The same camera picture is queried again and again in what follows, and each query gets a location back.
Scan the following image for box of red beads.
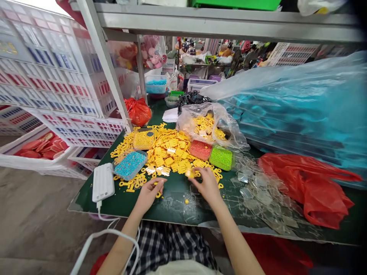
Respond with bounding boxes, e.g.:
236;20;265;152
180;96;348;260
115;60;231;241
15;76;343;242
189;139;214;161

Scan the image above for big clear bag of teal goods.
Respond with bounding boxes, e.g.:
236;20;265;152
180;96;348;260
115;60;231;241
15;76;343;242
200;51;367;190

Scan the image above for box of yellow beads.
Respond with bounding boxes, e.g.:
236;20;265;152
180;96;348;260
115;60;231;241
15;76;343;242
133;129;157;151

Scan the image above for white crate of red items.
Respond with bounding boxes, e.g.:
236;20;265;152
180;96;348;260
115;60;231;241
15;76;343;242
0;126;76;173

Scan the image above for large red plastic bag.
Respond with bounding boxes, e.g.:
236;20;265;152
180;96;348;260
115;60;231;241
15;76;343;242
257;152;364;230

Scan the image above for small green tray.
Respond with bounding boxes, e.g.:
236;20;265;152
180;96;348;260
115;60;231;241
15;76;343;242
167;90;185;102

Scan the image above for grey metal shelf rack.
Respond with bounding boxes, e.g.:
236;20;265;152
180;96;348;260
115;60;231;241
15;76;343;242
76;0;367;134

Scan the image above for box of blue beads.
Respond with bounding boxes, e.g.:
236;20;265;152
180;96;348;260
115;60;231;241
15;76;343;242
114;150;148;181

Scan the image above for clear bag of yellow pieces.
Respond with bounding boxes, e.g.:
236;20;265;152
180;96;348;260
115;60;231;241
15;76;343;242
175;102;250;152

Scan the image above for small red plastic bag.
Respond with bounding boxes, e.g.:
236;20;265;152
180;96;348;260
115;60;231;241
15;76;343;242
123;97;153;128

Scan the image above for white paper sheet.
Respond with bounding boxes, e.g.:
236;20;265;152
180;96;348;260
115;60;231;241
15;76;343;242
162;107;179;123

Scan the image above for box of green beads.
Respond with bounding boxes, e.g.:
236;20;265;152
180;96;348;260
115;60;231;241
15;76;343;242
208;145;237;172

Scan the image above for person's legs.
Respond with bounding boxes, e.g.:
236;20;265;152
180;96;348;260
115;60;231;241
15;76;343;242
123;220;220;275

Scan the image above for pile of black plastic parts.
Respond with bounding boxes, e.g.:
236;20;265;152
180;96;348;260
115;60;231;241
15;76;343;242
176;91;213;116

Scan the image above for clear tub of blue bits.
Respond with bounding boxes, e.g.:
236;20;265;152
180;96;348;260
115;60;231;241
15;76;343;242
145;74;169;95

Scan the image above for cluttered work table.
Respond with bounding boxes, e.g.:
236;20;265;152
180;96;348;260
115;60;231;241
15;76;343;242
172;36;270;93

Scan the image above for white perforated basket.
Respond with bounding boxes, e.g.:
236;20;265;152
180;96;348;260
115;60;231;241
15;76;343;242
266;42;320;67

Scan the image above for stack of white plastic crates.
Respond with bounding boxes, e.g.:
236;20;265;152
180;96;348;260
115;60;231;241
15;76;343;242
0;0;127;150

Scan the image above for red bag under table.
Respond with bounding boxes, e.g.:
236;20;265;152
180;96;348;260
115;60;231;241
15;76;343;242
242;232;315;275

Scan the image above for pile of yellow plastic pieces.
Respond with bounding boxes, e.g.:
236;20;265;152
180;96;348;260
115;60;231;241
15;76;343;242
110;122;225;193

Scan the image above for person's right hand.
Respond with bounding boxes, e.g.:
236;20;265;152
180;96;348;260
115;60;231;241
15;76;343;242
190;167;227;210

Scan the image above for white cable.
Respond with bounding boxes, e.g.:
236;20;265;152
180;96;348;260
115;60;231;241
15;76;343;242
70;200;141;275

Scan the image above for white plastic bag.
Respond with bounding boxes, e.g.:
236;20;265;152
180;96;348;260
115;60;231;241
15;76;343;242
297;0;349;16

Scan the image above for green plastic crate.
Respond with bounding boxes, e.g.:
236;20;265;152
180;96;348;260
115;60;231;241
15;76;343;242
188;0;282;12

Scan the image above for person's body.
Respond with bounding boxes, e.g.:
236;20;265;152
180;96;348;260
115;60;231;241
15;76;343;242
149;259;225;275

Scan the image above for person's left hand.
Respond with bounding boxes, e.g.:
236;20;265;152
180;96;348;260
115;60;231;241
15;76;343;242
134;177;168;215

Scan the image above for white power bank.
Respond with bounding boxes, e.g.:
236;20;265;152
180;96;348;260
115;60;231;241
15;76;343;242
91;162;116;203

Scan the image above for pile of clear plastic shells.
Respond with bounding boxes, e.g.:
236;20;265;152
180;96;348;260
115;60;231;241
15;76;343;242
229;154;319;236

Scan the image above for clear bag of plush toys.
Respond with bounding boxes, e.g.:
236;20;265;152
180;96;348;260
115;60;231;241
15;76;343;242
107;35;168;73

